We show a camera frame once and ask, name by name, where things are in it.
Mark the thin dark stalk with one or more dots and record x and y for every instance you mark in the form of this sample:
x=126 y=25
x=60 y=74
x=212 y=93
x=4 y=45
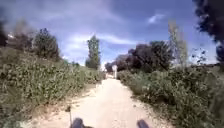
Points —
x=70 y=116

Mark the green weedy scrub bank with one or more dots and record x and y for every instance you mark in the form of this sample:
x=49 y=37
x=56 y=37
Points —
x=180 y=93
x=36 y=83

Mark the dark overhanging tree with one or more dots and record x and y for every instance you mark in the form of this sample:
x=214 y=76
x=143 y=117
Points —
x=213 y=20

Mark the white sign post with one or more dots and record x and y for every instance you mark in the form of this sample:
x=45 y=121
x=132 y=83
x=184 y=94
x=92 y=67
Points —
x=114 y=69

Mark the tall slim green tree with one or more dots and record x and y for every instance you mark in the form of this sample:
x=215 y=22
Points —
x=93 y=53

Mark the dark tree clump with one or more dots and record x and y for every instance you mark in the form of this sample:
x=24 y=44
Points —
x=146 y=56

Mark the robot's own part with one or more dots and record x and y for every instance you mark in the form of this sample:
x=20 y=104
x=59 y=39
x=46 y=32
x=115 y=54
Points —
x=143 y=124
x=77 y=123

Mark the pale thin tree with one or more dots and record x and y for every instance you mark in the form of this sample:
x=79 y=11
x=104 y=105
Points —
x=177 y=43

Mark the dark round tree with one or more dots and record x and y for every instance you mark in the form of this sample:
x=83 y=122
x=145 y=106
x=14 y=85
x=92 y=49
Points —
x=46 y=45

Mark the pale dirt path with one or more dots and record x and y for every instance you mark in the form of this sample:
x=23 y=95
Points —
x=108 y=103

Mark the bare hazy tree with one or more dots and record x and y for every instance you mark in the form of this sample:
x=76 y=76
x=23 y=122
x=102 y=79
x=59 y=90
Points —
x=20 y=36

